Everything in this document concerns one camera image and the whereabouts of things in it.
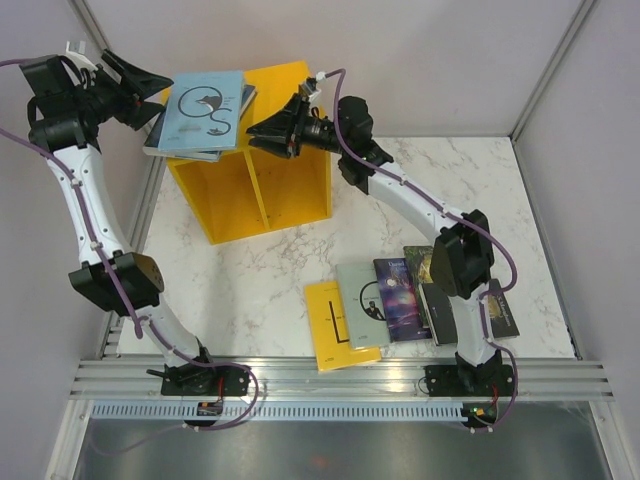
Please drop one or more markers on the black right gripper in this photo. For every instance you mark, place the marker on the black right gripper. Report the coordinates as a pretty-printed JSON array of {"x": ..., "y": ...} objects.
[{"x": 272, "y": 133}]

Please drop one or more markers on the dark Wuthering Heights book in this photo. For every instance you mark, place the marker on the dark Wuthering Heights book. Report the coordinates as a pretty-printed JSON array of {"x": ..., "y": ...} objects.
[{"x": 151, "y": 144}]

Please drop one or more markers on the yellow thin book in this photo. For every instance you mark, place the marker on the yellow thin book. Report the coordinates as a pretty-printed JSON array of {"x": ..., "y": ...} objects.
[{"x": 332, "y": 347}]

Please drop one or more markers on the aluminium corner post left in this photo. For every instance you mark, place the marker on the aluminium corner post left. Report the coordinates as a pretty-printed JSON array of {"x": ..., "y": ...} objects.
[{"x": 135, "y": 85}]

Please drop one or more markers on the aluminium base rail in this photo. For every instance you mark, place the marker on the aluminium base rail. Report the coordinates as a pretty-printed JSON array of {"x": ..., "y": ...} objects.
[{"x": 393, "y": 379}]

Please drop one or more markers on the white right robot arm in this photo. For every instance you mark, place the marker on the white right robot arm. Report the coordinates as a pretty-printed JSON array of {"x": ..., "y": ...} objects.
[{"x": 463, "y": 248}]

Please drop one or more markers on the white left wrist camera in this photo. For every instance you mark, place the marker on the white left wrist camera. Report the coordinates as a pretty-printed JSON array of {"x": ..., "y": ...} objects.
[{"x": 75, "y": 51}]

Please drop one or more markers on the perforated cable duct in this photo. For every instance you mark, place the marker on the perforated cable duct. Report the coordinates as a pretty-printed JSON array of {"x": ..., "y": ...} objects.
[{"x": 278, "y": 411}]

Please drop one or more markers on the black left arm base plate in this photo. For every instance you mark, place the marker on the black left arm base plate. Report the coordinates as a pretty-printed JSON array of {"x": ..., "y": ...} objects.
[{"x": 191, "y": 380}]

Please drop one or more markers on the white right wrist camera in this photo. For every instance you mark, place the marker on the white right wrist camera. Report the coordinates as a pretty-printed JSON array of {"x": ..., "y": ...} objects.
[{"x": 310, "y": 88}]

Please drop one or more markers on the purple galaxy cover book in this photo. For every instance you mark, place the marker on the purple galaxy cover book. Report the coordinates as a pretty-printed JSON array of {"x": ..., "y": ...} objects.
[{"x": 400, "y": 307}]

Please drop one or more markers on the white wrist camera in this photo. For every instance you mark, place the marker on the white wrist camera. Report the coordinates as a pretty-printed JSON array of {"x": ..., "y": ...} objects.
[
  {"x": 75, "y": 51},
  {"x": 310, "y": 88}
]

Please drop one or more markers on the blue 20000 Leagues book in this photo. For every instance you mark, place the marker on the blue 20000 Leagues book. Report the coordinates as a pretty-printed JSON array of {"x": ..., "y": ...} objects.
[{"x": 206, "y": 119}]

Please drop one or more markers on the grey thin book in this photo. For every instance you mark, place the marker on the grey thin book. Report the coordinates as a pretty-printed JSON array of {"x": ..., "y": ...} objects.
[{"x": 362, "y": 305}]

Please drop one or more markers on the aluminium corner post right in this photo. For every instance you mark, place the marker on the aluminium corner post right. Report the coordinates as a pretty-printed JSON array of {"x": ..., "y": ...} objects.
[{"x": 570, "y": 35}]

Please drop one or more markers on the yellow wooden shelf box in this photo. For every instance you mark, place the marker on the yellow wooden shelf box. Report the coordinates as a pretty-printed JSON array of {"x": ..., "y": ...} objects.
[{"x": 249, "y": 192}]

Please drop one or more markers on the light blue Old Man book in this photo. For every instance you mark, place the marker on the light blue Old Man book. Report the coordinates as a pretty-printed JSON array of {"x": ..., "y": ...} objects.
[{"x": 227, "y": 81}]

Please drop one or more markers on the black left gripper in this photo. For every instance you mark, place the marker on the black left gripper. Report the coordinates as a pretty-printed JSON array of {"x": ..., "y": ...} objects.
[{"x": 144, "y": 84}]

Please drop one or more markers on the green gold cover book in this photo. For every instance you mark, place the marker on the green gold cover book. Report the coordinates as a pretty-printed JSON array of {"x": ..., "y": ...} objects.
[{"x": 418, "y": 259}]

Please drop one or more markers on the aluminium corner post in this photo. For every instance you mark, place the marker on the aluminium corner post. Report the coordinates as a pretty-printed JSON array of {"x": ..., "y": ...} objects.
[
  {"x": 135, "y": 85},
  {"x": 570, "y": 35}
]

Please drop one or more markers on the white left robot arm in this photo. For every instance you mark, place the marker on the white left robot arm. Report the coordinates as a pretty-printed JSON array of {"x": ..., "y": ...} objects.
[{"x": 71, "y": 99}]

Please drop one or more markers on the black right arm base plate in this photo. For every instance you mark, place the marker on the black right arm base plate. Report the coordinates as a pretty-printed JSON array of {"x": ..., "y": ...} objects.
[{"x": 456, "y": 381}]

